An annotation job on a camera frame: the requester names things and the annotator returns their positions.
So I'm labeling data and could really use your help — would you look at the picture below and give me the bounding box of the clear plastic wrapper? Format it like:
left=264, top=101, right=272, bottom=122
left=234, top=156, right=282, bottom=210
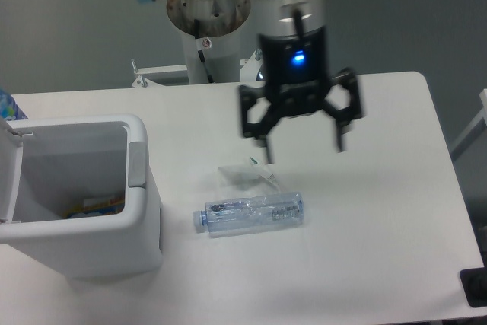
left=217, top=156, right=282, bottom=196

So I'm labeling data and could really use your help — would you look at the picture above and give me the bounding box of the blue patterned bottle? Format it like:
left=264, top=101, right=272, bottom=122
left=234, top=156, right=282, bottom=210
left=0, top=89, right=28, bottom=121

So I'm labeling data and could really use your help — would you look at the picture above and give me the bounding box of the white push-lid trash can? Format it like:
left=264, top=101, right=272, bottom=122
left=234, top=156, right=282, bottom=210
left=1, top=114, right=162, bottom=278

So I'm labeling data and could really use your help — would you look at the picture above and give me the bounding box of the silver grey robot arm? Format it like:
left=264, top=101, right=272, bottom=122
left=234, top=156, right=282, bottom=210
left=139, top=0, right=363, bottom=148

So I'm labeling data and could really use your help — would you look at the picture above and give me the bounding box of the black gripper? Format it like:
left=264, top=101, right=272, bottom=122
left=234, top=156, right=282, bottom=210
left=237, top=8, right=364, bottom=164

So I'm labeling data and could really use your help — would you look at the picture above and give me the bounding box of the clear plastic water bottle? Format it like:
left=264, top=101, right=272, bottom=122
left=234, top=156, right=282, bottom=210
left=193, top=192, right=304, bottom=237

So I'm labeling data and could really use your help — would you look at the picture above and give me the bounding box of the white furniture leg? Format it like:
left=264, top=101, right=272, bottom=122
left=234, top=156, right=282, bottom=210
left=450, top=89, right=486, bottom=161

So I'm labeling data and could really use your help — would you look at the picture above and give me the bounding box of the colourful trash inside bin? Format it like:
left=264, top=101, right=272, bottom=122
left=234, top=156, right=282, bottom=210
left=63, top=196, right=125, bottom=219

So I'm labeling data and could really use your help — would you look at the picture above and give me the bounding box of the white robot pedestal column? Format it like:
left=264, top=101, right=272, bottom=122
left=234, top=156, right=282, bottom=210
left=180, top=31, right=240, bottom=84

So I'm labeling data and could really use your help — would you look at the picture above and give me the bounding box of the white metal base frame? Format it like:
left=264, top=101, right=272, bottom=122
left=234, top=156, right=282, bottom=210
left=131, top=49, right=265, bottom=88

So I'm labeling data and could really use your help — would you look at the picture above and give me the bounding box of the black device at table corner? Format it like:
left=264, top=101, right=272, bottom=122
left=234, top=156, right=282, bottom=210
left=460, top=267, right=486, bottom=308

